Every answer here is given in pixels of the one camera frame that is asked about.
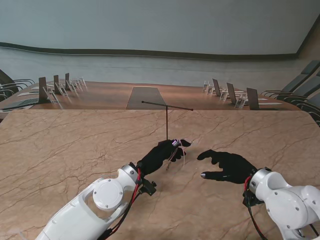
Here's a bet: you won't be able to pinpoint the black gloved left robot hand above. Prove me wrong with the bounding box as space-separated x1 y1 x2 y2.
136 139 192 176

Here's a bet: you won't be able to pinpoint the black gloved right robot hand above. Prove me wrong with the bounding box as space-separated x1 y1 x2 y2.
196 149 258 185

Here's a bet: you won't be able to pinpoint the white wired earphone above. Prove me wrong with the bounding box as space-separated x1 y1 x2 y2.
164 138 192 172

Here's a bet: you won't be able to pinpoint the black T-shaped earphone rack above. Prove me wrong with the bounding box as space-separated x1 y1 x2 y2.
141 100 195 147

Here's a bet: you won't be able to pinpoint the printed conference room backdrop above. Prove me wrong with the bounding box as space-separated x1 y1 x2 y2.
0 0 320 126

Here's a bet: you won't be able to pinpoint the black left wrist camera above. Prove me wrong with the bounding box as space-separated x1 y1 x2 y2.
139 179 158 197

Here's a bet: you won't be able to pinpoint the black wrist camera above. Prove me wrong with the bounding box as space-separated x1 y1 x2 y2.
242 189 263 208
139 179 158 197

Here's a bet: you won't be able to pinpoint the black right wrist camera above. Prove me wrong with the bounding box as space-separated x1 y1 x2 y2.
242 189 263 208

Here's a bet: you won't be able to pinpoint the red black right arm cables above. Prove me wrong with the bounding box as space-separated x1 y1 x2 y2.
242 176 270 240

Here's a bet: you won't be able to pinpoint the red black arm cables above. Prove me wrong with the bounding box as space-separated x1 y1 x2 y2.
242 176 270 240
99 167 143 240

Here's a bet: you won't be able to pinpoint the red black left arm cables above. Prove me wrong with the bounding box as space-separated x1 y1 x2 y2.
99 167 143 240

